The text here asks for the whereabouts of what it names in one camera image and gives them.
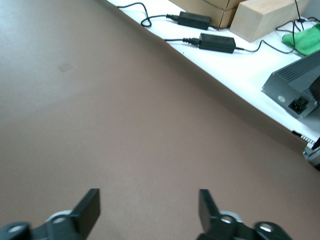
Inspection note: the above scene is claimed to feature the thin black adapter output cable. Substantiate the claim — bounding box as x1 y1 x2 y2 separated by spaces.
234 39 305 55

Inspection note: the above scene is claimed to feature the flat cardboard box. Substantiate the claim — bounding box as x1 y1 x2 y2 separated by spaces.
169 0 237 11

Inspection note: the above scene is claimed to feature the thin black cable with junction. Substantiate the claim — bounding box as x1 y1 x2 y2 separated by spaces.
274 0 320 55

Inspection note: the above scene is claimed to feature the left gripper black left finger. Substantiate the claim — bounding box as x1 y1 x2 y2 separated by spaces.
0 188 102 240

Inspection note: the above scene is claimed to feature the black looped adapter mains cable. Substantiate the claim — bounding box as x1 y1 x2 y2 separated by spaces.
116 2 181 28

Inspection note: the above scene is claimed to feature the brown cardboard box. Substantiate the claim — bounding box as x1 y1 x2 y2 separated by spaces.
207 7 239 30

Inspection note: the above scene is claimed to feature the black power adapter brick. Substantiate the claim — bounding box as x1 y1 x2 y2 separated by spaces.
198 32 237 54
176 10 212 31

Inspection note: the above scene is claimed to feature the grey finned metal power supply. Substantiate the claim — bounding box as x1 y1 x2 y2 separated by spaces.
261 49 320 120

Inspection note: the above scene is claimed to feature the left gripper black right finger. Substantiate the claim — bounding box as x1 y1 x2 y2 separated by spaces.
196 188 294 240

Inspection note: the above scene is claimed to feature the light wooden block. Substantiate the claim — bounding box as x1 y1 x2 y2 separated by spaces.
229 0 312 43

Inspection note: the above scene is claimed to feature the aluminium camera post with bracket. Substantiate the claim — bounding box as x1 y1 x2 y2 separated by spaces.
303 142 320 172

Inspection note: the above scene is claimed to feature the white ridged strip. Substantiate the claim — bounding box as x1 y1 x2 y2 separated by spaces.
291 129 317 146

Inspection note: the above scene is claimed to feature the green cloth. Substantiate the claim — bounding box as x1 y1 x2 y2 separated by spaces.
282 23 320 57

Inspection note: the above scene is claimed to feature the brown table cover mat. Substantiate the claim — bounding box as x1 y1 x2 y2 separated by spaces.
0 0 320 240

